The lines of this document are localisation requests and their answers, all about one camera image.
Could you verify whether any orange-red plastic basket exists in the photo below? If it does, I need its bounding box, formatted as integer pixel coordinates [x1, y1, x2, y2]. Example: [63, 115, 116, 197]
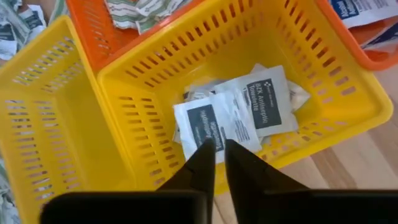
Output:
[315, 0, 398, 72]
[65, 0, 206, 72]

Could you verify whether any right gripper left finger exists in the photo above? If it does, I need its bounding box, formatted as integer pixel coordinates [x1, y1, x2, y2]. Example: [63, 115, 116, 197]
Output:
[157, 138, 216, 224]

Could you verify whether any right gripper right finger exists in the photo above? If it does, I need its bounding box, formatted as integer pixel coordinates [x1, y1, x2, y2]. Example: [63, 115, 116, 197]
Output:
[224, 139, 309, 224]

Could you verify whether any yellow plastic basket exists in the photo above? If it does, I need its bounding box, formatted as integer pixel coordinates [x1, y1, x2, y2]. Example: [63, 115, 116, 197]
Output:
[96, 0, 394, 195]
[0, 14, 137, 224]

